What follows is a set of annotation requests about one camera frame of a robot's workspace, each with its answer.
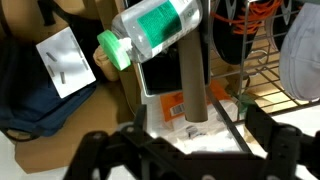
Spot brown cardboard tube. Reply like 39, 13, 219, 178
177, 27, 210, 124

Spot clear bottle green cap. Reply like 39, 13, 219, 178
96, 0, 204, 72

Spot orange package with barcode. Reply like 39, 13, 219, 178
159, 79, 232, 124

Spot white sneaker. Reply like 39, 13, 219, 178
278, 5, 320, 102

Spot black shoe orange laces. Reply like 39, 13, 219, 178
211, 0, 285, 66

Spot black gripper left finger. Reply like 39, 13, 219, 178
62, 103, 161, 180

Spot blue backpack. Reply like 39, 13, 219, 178
0, 31, 98, 143

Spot grey metal shoe rack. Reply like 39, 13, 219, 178
199, 0, 320, 155

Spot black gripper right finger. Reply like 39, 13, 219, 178
244, 103, 320, 180

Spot dark grey trash bin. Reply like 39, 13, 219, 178
123, 0, 255, 155

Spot white paper tag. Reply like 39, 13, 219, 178
35, 26, 97, 100

